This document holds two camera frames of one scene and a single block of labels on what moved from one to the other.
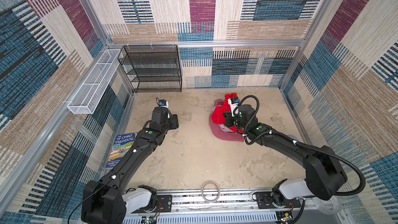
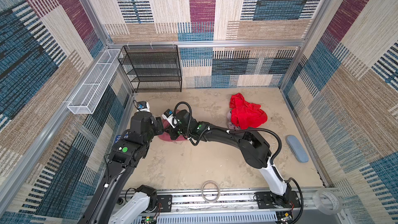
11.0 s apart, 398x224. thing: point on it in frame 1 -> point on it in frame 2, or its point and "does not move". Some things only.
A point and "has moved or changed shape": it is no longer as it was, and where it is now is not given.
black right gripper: x=228 y=118 -> x=171 y=130
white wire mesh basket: x=94 y=85 does not move
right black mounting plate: x=270 y=200 does not move
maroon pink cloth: x=223 y=131 has moved or changed shape
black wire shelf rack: x=152 y=68 does not move
